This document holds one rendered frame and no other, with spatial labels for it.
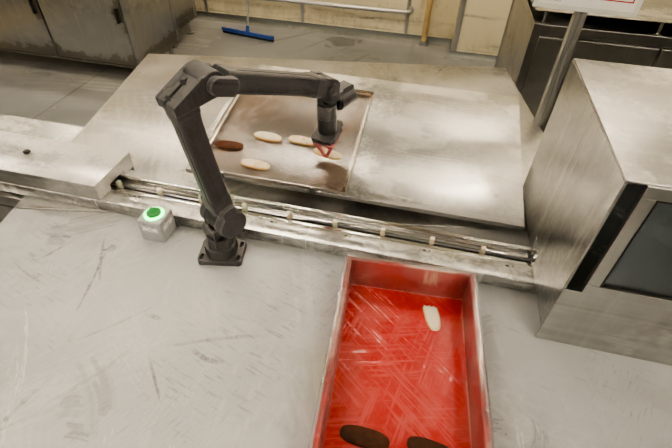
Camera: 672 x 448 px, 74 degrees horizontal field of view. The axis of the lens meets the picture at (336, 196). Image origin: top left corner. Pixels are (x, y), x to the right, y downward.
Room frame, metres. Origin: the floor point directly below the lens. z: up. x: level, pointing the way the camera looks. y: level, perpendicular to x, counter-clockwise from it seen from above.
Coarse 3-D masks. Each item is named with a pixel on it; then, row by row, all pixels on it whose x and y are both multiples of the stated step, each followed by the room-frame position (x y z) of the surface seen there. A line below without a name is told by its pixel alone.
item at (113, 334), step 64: (0, 256) 0.79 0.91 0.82; (64, 256) 0.80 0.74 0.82; (128, 256) 0.80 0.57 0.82; (192, 256) 0.81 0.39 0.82; (256, 256) 0.82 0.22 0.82; (320, 256) 0.83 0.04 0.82; (512, 256) 0.85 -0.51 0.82; (0, 320) 0.59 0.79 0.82; (64, 320) 0.60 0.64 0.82; (128, 320) 0.60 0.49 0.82; (192, 320) 0.61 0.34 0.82; (256, 320) 0.62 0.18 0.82; (320, 320) 0.62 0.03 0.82; (512, 320) 0.64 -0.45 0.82; (0, 384) 0.44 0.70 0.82; (64, 384) 0.44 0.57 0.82; (128, 384) 0.45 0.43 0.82; (192, 384) 0.45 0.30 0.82; (256, 384) 0.46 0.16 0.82; (512, 384) 0.48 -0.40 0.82; (576, 384) 0.48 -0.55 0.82; (640, 384) 0.49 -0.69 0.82
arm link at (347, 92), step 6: (336, 84) 1.09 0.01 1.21; (342, 84) 1.17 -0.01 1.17; (348, 84) 1.17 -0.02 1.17; (330, 90) 1.08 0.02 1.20; (336, 90) 1.09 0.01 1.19; (342, 90) 1.14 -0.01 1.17; (348, 90) 1.16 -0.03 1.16; (354, 90) 1.17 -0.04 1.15; (330, 96) 1.08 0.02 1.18; (336, 96) 1.09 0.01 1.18; (342, 96) 1.14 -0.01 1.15; (348, 96) 1.15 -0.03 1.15; (354, 96) 1.17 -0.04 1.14; (330, 102) 1.08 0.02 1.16; (342, 102) 1.13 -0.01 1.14; (348, 102) 1.15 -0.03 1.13; (342, 108) 1.14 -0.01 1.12
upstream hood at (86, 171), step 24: (0, 144) 1.17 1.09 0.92; (24, 144) 1.18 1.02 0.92; (48, 144) 1.18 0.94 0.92; (72, 144) 1.19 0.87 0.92; (0, 168) 1.05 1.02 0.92; (24, 168) 1.05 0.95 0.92; (48, 168) 1.06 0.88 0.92; (72, 168) 1.06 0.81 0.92; (96, 168) 1.07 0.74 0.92; (120, 168) 1.10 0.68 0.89; (72, 192) 1.00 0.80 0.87; (96, 192) 0.98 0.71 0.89
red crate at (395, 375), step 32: (352, 288) 0.72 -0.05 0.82; (352, 320) 0.62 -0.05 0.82; (384, 320) 0.63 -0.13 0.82; (416, 320) 0.63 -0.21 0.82; (448, 320) 0.63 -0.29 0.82; (352, 352) 0.54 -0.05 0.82; (384, 352) 0.54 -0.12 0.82; (416, 352) 0.54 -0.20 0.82; (448, 352) 0.55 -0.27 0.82; (352, 384) 0.46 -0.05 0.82; (384, 384) 0.46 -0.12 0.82; (416, 384) 0.47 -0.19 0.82; (448, 384) 0.47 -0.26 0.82; (352, 416) 0.39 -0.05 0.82; (384, 416) 0.40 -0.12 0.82; (416, 416) 0.40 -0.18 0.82; (448, 416) 0.40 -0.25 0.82
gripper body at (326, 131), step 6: (318, 120) 1.11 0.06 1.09; (336, 120) 1.12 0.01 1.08; (318, 126) 1.12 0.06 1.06; (324, 126) 1.10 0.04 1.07; (330, 126) 1.10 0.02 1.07; (336, 126) 1.12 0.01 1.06; (318, 132) 1.12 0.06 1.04; (324, 132) 1.11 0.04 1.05; (330, 132) 1.11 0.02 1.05; (336, 132) 1.12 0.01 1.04; (312, 138) 1.10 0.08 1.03; (318, 138) 1.10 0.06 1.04; (324, 138) 1.10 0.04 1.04; (330, 138) 1.10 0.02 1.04; (330, 144) 1.08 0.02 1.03
